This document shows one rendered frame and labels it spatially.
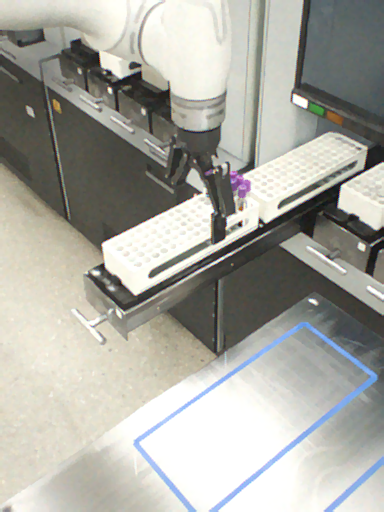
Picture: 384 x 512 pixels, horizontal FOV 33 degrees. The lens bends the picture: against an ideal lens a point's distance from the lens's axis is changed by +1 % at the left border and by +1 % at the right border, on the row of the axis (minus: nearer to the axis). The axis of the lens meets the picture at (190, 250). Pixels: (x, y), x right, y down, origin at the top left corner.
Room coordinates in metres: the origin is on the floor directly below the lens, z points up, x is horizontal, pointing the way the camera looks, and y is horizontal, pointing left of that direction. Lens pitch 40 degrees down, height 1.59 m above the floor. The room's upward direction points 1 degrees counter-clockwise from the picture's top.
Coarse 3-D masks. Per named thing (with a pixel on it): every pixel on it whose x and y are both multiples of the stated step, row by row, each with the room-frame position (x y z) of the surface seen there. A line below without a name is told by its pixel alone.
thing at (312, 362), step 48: (288, 336) 0.69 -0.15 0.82; (336, 336) 0.69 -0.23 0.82; (192, 384) 0.60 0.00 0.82; (240, 384) 0.59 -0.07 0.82; (288, 384) 0.59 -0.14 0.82; (336, 384) 0.59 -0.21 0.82; (144, 432) 0.52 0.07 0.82; (192, 432) 0.51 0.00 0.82; (240, 432) 0.51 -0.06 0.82; (288, 432) 0.51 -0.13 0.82; (336, 432) 0.51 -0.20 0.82; (48, 480) 0.45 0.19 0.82; (96, 480) 0.45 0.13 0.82; (144, 480) 0.45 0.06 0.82; (192, 480) 0.44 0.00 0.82; (240, 480) 0.44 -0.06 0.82; (288, 480) 0.44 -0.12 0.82; (336, 480) 0.44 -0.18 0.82
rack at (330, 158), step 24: (312, 144) 1.20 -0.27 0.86; (336, 144) 1.20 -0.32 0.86; (360, 144) 1.19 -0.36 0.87; (264, 168) 1.11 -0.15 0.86; (288, 168) 1.10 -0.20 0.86; (312, 168) 1.11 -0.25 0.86; (336, 168) 1.11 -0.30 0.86; (360, 168) 1.16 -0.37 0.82; (264, 192) 1.03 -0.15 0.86; (288, 192) 1.02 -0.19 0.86; (312, 192) 1.07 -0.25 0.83; (264, 216) 0.99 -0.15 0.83
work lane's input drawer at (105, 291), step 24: (336, 192) 1.10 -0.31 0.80; (288, 216) 1.02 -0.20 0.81; (312, 216) 1.05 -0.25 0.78; (240, 240) 0.94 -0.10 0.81; (264, 240) 0.96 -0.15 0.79; (192, 264) 0.87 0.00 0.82; (216, 264) 0.88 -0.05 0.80; (240, 264) 0.92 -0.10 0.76; (96, 288) 0.82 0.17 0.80; (120, 288) 0.81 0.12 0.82; (168, 288) 0.82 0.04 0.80; (192, 288) 0.85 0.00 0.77; (72, 312) 0.82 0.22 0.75; (120, 312) 0.76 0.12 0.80; (144, 312) 0.78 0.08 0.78; (96, 336) 0.75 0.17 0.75
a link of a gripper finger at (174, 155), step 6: (174, 138) 0.99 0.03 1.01; (174, 144) 0.98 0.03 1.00; (174, 150) 0.98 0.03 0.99; (180, 150) 0.99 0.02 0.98; (168, 156) 0.99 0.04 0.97; (174, 156) 0.99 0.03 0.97; (180, 156) 1.00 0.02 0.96; (168, 162) 0.99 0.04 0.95; (174, 162) 0.99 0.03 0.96; (168, 168) 1.00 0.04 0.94; (174, 168) 1.00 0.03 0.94; (168, 174) 1.00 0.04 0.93
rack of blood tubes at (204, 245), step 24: (168, 216) 0.95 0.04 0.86; (192, 216) 0.94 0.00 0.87; (240, 216) 0.94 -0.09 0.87; (120, 240) 0.89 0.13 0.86; (144, 240) 0.88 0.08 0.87; (168, 240) 0.88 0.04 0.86; (192, 240) 0.87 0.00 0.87; (120, 264) 0.82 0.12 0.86; (144, 264) 0.81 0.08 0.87; (168, 264) 0.87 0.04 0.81
